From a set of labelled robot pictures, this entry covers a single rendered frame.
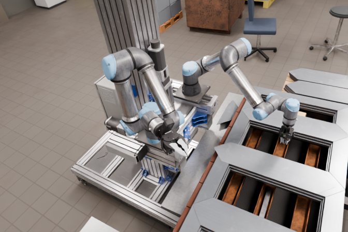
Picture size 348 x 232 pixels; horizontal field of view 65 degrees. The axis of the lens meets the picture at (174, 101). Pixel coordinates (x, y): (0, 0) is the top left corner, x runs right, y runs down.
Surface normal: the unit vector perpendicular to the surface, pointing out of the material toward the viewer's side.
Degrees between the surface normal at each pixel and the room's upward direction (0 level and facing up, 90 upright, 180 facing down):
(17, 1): 90
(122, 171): 0
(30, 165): 0
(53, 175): 0
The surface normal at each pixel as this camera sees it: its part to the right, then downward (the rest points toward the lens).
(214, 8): -0.44, 0.60
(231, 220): -0.11, -0.77
